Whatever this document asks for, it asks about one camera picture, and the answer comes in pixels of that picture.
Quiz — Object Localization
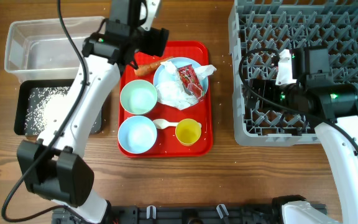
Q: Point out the red plastic tray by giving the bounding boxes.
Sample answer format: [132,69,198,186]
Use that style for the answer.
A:
[117,40,213,158]

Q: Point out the white plastic spoon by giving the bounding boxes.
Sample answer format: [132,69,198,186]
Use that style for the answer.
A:
[153,119,178,129]

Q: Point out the green bowl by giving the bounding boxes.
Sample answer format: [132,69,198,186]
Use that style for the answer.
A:
[120,80,157,115]

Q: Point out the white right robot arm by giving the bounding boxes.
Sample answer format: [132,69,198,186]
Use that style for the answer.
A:
[240,46,358,223]

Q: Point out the black waste tray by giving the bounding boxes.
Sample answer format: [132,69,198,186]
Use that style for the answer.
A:
[13,79,104,137]

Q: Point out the clear plastic bin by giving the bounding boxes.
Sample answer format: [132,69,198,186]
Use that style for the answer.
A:
[4,16,107,84]

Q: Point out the grey dishwasher rack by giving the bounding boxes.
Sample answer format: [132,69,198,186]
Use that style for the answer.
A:
[228,0,358,146]

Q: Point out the red snack wrapper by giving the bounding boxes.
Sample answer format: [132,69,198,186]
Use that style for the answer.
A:
[178,65,204,99]

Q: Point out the yellow plastic cup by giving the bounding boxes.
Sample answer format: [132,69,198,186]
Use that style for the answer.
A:
[175,118,201,146]

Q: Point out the orange carrot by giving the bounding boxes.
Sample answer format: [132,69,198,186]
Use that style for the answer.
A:
[134,57,172,77]

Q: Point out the white rice pile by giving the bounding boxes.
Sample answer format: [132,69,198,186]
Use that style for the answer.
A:
[24,86,69,136]

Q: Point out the light blue plate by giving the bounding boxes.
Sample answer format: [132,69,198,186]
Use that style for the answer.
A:
[152,57,209,106]

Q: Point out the light blue bowl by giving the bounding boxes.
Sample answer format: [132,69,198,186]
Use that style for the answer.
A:
[117,116,157,154]

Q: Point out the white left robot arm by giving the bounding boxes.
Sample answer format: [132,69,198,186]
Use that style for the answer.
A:
[17,0,169,223]

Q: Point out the white napkin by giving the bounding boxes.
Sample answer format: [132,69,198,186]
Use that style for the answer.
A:
[155,60,218,111]

